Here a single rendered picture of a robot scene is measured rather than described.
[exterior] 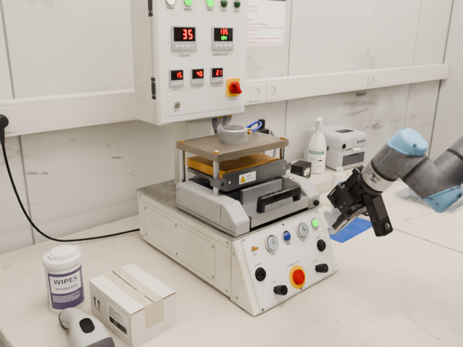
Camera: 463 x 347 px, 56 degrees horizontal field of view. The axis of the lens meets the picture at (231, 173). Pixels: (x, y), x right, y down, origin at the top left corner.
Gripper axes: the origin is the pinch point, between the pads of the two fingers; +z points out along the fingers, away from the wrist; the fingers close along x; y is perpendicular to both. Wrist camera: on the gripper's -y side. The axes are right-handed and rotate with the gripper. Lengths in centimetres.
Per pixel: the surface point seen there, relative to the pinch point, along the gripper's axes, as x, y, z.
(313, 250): 3.6, -0.3, 6.7
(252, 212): 20.8, 13.3, -0.8
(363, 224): -39.0, 3.8, 19.5
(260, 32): -45, 92, 2
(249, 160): 10.3, 28.5, -0.8
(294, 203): 7.0, 11.4, -1.5
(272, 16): -52, 95, -3
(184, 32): 19, 62, -19
